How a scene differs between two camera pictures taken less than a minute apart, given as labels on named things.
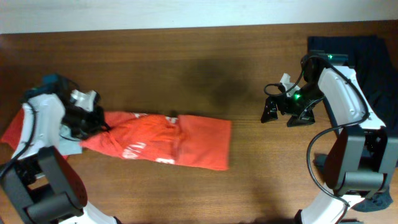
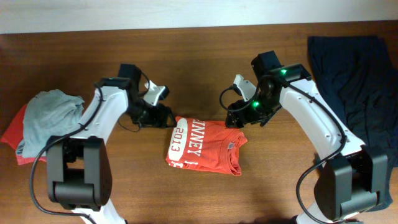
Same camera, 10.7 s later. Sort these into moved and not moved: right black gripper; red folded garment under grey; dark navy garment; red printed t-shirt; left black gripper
Moved: red printed t-shirt; left black gripper; right black gripper
Not moved: dark navy garment; red folded garment under grey
